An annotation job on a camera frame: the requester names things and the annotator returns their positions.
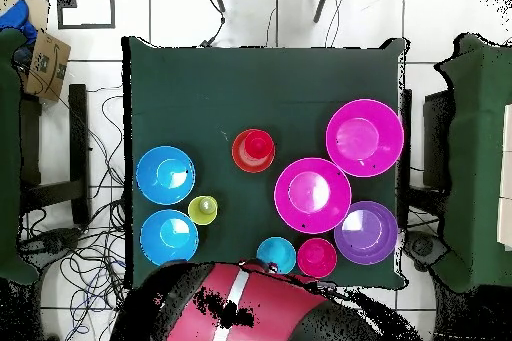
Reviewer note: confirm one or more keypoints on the small crimson bowl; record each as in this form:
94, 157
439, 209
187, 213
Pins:
316, 258

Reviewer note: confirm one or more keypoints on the dark green table cloth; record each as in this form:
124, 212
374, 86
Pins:
240, 97

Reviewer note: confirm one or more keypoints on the orange bowl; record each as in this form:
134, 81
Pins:
240, 157

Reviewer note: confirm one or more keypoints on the printed cardboard box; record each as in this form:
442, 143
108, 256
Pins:
46, 73

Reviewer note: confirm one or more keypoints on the yellow cup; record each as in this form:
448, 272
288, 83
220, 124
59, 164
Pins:
202, 210

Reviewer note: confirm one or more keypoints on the purple bowl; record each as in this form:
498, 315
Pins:
366, 233

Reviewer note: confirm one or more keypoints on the large blue bowl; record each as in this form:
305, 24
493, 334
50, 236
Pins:
165, 175
168, 237

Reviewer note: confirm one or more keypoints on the stack of small blue bowls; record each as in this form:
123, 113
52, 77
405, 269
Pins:
276, 253

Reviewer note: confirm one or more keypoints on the large pink bowl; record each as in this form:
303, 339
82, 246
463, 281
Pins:
312, 195
364, 138

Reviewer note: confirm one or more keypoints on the plain cardboard box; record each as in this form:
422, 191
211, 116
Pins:
40, 9

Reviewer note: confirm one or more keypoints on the red cup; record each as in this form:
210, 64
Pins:
259, 145

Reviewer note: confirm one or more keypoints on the green covered side table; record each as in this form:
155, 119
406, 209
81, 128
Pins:
476, 157
10, 157

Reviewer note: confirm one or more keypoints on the black pedestal foot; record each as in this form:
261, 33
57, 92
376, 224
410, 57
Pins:
424, 247
52, 243

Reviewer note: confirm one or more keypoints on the blue cloth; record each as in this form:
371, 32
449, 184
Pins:
18, 17

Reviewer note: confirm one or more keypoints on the black bench frame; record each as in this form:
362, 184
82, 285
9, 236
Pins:
78, 137
438, 137

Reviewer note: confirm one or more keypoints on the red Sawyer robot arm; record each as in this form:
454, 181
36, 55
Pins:
272, 309

